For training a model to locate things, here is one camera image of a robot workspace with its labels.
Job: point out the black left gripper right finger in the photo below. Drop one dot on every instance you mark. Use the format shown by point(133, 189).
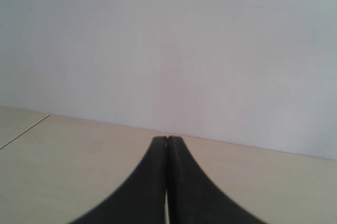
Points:
point(192, 195)

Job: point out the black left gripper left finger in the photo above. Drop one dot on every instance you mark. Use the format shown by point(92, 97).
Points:
point(141, 197)

